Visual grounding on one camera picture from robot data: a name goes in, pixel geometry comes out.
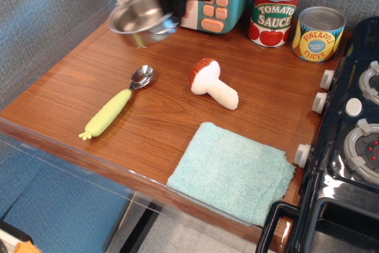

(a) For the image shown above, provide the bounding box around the tomato sauce can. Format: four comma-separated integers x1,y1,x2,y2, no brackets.
248,0,300,47

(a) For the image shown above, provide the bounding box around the spoon with green handle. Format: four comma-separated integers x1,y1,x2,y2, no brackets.
78,65,154,140

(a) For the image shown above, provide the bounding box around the black toy stove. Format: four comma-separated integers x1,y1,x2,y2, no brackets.
256,17,378,252

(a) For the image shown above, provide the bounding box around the pineapple slices can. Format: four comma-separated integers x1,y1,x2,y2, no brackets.
292,7,346,63

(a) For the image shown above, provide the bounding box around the light blue cloth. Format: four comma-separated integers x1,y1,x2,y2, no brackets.
167,122,296,226

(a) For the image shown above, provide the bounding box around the orange object at corner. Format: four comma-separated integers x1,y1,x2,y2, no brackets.
14,241,41,253

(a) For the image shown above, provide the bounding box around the small metal pot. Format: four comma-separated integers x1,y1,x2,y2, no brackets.
108,0,179,47

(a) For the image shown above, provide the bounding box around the plush toy mushroom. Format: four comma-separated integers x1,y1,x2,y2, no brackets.
188,58,239,110

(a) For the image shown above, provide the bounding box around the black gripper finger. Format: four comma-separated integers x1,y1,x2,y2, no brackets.
161,0,187,22

